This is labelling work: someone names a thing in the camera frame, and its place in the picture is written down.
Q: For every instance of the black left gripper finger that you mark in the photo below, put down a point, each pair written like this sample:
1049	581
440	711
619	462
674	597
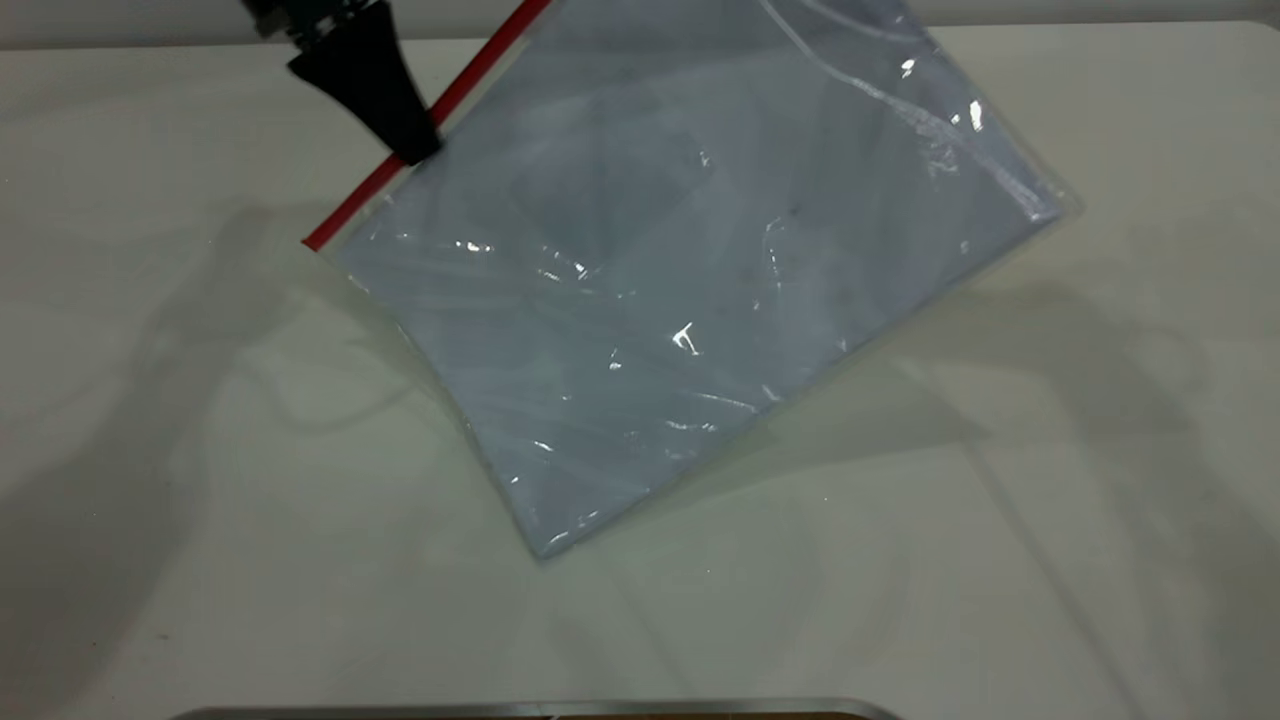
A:
380	90

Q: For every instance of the clear plastic red-zipper bag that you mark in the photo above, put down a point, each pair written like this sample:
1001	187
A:
650	300

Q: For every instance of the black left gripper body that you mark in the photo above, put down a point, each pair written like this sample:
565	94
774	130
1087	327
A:
310	15

